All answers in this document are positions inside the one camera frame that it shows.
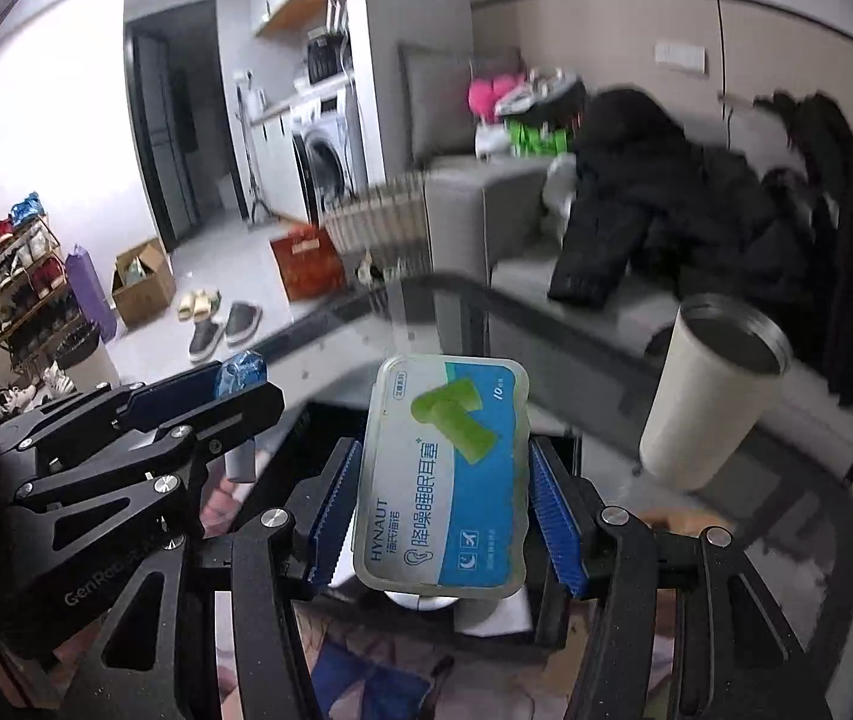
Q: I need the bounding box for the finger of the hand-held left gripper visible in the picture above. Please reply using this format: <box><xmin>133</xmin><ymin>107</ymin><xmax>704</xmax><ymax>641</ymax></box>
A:
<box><xmin>15</xmin><ymin>382</ymin><xmax>286</xmax><ymax>542</ymax></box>
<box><xmin>0</xmin><ymin>362</ymin><xmax>223</xmax><ymax>460</ymax></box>

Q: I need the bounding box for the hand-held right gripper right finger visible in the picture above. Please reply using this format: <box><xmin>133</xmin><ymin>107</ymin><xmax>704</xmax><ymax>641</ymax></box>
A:
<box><xmin>527</xmin><ymin>435</ymin><xmax>833</xmax><ymax>720</ymax></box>

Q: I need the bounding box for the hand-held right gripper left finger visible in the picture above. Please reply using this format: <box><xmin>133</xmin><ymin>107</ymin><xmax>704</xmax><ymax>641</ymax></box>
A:
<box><xmin>58</xmin><ymin>435</ymin><xmax>366</xmax><ymax>720</ymax></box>

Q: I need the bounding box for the black cardboard box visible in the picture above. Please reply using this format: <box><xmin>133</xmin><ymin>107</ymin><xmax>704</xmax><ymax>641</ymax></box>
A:
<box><xmin>276</xmin><ymin>401</ymin><xmax>585</xmax><ymax>650</ymax></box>

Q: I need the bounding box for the green earplug case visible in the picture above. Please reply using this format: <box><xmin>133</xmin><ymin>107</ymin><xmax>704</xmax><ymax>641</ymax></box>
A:
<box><xmin>352</xmin><ymin>354</ymin><xmax>532</xmax><ymax>599</ymax></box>

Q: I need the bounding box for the pile of shoes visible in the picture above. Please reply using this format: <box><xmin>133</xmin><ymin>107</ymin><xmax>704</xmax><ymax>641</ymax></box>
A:
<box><xmin>0</xmin><ymin>360</ymin><xmax>74</xmax><ymax>421</ymax></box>

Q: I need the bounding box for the grey slipper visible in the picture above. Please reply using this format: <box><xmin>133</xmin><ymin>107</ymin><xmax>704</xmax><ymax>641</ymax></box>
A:
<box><xmin>225</xmin><ymin>301</ymin><xmax>264</xmax><ymax>346</ymax></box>
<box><xmin>188</xmin><ymin>319</ymin><xmax>226</xmax><ymax>361</ymax></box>

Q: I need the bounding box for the brown cardboard box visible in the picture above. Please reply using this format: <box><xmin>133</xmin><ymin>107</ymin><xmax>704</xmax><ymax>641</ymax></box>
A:
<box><xmin>111</xmin><ymin>238</ymin><xmax>176</xmax><ymax>327</ymax></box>

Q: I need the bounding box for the shoe rack with shoes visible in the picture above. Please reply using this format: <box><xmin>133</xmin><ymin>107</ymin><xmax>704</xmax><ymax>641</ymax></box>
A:
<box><xmin>0</xmin><ymin>191</ymin><xmax>101</xmax><ymax>383</ymax></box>

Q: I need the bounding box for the purple bag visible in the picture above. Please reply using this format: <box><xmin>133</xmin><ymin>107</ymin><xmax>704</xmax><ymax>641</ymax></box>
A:
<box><xmin>64</xmin><ymin>244</ymin><xmax>119</xmax><ymax>342</ymax></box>

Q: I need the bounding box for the red box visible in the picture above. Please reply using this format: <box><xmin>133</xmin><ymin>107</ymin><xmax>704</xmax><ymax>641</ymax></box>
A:
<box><xmin>268</xmin><ymin>223</ymin><xmax>347</xmax><ymax>302</ymax></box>

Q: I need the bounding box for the printed table mat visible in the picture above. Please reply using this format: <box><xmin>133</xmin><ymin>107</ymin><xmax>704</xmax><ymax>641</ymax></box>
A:
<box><xmin>197</xmin><ymin>457</ymin><xmax>705</xmax><ymax>720</ymax></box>

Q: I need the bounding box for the white cup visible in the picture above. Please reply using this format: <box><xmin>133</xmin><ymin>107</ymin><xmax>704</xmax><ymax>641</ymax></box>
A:
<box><xmin>637</xmin><ymin>294</ymin><xmax>794</xmax><ymax>492</ymax></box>

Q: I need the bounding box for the metal floor stand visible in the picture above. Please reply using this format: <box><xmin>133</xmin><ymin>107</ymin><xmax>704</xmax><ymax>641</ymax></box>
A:
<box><xmin>235</xmin><ymin>75</ymin><xmax>277</xmax><ymax>226</ymax></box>

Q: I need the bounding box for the wicker basket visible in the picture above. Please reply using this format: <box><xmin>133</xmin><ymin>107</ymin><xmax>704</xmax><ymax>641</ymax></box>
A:
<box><xmin>319</xmin><ymin>171</ymin><xmax>435</xmax><ymax>278</ymax></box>

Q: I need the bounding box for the black door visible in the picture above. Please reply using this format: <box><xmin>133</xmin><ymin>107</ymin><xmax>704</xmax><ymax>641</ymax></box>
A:
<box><xmin>126</xmin><ymin>0</ymin><xmax>221</xmax><ymax>248</ymax></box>

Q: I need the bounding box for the white washing machine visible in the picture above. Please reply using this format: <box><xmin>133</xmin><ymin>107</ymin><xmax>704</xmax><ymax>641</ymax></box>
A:
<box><xmin>291</xmin><ymin>90</ymin><xmax>367</xmax><ymax>230</ymax></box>

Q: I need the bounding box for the grey sofa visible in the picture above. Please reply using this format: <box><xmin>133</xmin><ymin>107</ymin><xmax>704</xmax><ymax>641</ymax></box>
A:
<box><xmin>426</xmin><ymin>157</ymin><xmax>853</xmax><ymax>593</ymax></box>

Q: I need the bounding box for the white cloth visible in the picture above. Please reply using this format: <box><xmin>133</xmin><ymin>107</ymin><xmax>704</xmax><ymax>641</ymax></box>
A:
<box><xmin>542</xmin><ymin>157</ymin><xmax>585</xmax><ymax>218</ymax></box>

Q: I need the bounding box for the black jacket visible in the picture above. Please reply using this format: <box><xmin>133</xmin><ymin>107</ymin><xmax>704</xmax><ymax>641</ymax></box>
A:
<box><xmin>548</xmin><ymin>88</ymin><xmax>810</xmax><ymax>316</ymax></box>

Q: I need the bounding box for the black countertop oven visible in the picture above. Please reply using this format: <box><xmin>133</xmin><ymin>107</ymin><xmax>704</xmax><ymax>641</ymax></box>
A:
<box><xmin>306</xmin><ymin>28</ymin><xmax>356</xmax><ymax>83</ymax></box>

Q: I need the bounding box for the grey cushion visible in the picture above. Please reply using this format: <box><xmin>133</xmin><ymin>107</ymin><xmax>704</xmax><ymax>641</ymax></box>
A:
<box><xmin>398</xmin><ymin>43</ymin><xmax>525</xmax><ymax>166</ymax></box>

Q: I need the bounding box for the green cloth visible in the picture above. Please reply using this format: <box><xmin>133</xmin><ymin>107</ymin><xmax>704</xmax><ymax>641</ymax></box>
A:
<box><xmin>508</xmin><ymin>116</ymin><xmax>570</xmax><ymax>155</ymax></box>

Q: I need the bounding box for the pink plush toy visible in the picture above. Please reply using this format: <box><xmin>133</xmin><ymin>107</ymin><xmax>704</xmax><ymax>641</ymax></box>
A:
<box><xmin>469</xmin><ymin>75</ymin><xmax>521</xmax><ymax>121</ymax></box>

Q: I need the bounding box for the dark round bag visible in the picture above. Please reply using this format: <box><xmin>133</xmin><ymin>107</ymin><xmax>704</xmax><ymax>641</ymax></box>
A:
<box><xmin>497</xmin><ymin>71</ymin><xmax>588</xmax><ymax>121</ymax></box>

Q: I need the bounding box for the white wall switch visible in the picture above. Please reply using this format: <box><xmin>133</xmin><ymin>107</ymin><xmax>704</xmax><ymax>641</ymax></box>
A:
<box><xmin>655</xmin><ymin>41</ymin><xmax>708</xmax><ymax>74</ymax></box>

